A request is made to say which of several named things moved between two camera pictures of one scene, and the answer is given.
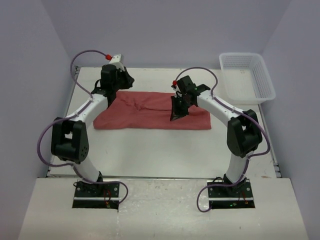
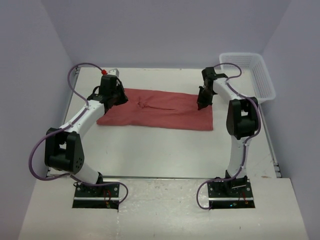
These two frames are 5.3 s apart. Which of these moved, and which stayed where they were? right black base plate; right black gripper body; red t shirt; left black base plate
Moved: right black gripper body
Stayed: right black base plate; left black base plate; red t shirt
